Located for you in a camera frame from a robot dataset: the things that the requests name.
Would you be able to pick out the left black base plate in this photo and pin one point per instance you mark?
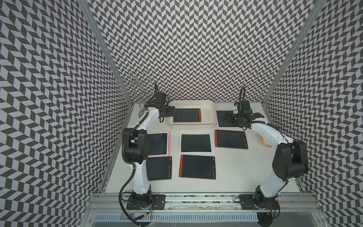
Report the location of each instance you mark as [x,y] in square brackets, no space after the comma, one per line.
[146,202]

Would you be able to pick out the cream storage box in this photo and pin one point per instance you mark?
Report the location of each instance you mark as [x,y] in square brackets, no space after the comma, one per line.
[208,114]

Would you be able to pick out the aluminium front rail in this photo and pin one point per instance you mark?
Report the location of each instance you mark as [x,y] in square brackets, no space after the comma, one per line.
[225,202]

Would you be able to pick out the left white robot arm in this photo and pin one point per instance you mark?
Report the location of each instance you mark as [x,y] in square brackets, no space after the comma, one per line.
[136,146]

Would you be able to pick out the pink edged writing tablet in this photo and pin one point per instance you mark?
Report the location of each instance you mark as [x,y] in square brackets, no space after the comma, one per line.
[160,145]

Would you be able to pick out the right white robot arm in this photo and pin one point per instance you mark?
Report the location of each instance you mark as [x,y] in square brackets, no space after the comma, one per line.
[290,159]

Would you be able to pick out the silver wire stand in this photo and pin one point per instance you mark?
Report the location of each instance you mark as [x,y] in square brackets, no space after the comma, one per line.
[138,86]

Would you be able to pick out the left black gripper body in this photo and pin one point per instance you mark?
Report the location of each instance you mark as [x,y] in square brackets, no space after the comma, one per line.
[168,111]

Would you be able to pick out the red framed writing tablet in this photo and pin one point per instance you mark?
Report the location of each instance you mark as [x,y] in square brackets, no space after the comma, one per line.
[159,168]

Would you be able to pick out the white framed writing tablet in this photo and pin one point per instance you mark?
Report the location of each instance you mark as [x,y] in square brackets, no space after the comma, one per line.
[196,143]

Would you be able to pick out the orange patterned bowl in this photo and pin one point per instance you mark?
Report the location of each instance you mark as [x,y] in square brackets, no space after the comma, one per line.
[264,142]

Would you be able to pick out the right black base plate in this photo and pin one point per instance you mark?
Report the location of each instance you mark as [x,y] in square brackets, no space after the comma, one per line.
[259,202]

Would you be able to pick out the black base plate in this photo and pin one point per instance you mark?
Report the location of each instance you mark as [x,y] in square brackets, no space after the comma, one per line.
[146,202]
[259,202]

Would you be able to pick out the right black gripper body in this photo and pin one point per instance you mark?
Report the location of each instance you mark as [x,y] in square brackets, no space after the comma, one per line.
[236,118]

